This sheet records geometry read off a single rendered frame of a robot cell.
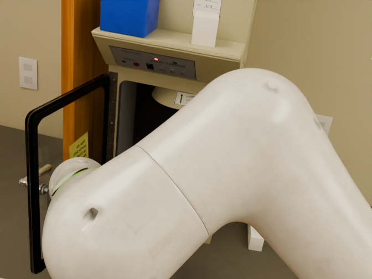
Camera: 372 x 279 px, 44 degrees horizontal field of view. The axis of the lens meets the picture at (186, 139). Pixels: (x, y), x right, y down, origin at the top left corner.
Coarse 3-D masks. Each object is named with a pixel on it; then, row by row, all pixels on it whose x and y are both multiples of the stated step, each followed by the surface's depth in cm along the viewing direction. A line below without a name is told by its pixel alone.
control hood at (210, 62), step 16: (96, 32) 96; (160, 32) 102; (176, 32) 103; (128, 48) 98; (144, 48) 97; (160, 48) 95; (176, 48) 94; (192, 48) 93; (208, 48) 95; (224, 48) 96; (240, 48) 98; (112, 64) 108; (208, 64) 96; (224, 64) 95; (240, 64) 95; (208, 80) 104
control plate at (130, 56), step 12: (120, 48) 99; (120, 60) 105; (132, 60) 103; (144, 60) 102; (156, 60) 100; (168, 60) 99; (180, 60) 98; (156, 72) 106; (168, 72) 104; (192, 72) 101
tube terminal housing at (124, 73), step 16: (160, 0) 102; (176, 0) 101; (192, 0) 101; (224, 0) 99; (240, 0) 98; (256, 0) 105; (160, 16) 104; (176, 16) 103; (224, 16) 100; (240, 16) 100; (224, 32) 102; (240, 32) 101; (128, 80) 112; (144, 80) 111; (160, 80) 110; (176, 80) 109; (192, 80) 108; (208, 240) 127
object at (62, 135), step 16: (96, 96) 107; (32, 112) 85; (64, 112) 96; (80, 112) 102; (96, 112) 109; (48, 128) 92; (64, 128) 97; (80, 128) 104; (96, 128) 111; (48, 144) 93; (64, 144) 99; (80, 144) 106; (96, 144) 113; (48, 160) 95; (64, 160) 101; (96, 160) 116; (48, 176) 96; (32, 240) 97; (32, 256) 99; (32, 272) 102
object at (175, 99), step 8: (160, 88) 117; (152, 96) 119; (160, 96) 116; (168, 96) 114; (176, 96) 113; (184, 96) 113; (192, 96) 113; (168, 104) 114; (176, 104) 113; (184, 104) 113
